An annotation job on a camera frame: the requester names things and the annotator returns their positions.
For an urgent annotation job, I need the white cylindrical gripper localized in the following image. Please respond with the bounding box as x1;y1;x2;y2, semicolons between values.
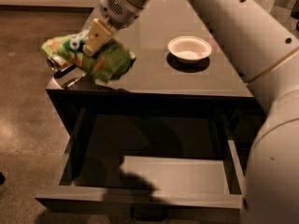
83;0;148;57

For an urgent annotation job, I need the green rice chip bag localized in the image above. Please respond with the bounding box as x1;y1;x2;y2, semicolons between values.
41;29;136;83

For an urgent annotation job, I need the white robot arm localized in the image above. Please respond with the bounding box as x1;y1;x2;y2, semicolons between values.
187;0;299;224

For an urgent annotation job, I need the dark grey counter cabinet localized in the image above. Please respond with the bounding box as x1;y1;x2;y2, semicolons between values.
46;0;260;131

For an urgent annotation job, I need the open grey top drawer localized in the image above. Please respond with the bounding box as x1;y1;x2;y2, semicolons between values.
36;108;244;221

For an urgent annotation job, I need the white paper bowl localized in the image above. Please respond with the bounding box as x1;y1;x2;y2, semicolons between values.
167;36;212;63

